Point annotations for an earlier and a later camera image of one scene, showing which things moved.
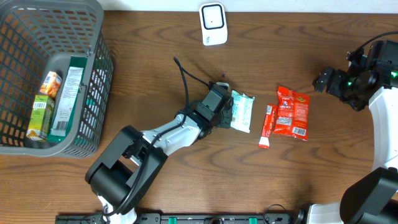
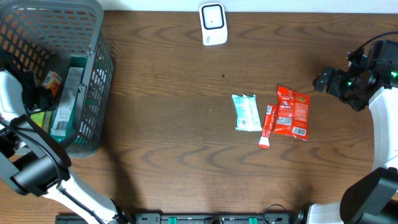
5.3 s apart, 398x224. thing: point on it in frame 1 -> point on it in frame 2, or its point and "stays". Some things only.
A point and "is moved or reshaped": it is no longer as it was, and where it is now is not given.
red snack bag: x=293 y=113 stays
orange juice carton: x=51 y=84 stays
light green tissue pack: x=242 y=109 is moved or reshaped
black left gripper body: x=223 y=121 -> x=33 y=101
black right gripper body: x=343 y=87 stays
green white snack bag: x=69 y=98 stays
